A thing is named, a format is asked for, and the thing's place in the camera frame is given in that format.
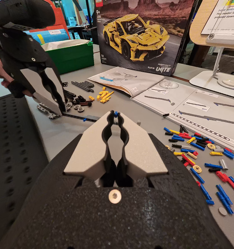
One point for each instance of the pile of black grey parts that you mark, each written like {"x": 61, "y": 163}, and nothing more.
{"x": 78, "y": 99}

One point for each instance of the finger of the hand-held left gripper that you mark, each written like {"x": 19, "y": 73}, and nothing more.
{"x": 31, "y": 81}
{"x": 54, "y": 79}

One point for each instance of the pile of colourful lego pins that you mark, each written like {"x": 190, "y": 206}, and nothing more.
{"x": 224, "y": 200}

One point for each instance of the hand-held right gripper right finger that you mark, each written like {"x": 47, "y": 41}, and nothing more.
{"x": 146, "y": 153}

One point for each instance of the lego set box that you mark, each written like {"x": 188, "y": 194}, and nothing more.
{"x": 140, "y": 38}

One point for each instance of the pile of yellow lego pieces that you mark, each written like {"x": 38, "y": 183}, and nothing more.
{"x": 105, "y": 96}

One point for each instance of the black perforated panel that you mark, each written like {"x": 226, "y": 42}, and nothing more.
{"x": 12, "y": 145}

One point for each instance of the stack of dark grey beams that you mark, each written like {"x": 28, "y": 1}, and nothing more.
{"x": 82, "y": 85}

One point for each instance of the blue plastic roll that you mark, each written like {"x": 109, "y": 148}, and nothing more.
{"x": 50, "y": 36}

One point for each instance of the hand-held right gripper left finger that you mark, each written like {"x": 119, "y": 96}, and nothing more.
{"x": 85, "y": 153}

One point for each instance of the task instruction sheet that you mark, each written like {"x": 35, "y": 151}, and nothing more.
{"x": 225, "y": 21}

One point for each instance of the open instruction booklet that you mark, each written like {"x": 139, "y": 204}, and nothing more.
{"x": 186, "y": 97}

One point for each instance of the document stand with wooden board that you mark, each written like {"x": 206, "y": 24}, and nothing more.
{"x": 198, "y": 29}

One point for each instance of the green plastic bin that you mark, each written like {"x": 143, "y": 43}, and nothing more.
{"x": 70, "y": 60}

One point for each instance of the orange fabric bag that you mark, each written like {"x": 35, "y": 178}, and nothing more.
{"x": 59, "y": 19}

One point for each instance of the long dark grey lego beam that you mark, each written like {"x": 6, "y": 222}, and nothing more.
{"x": 76, "y": 116}

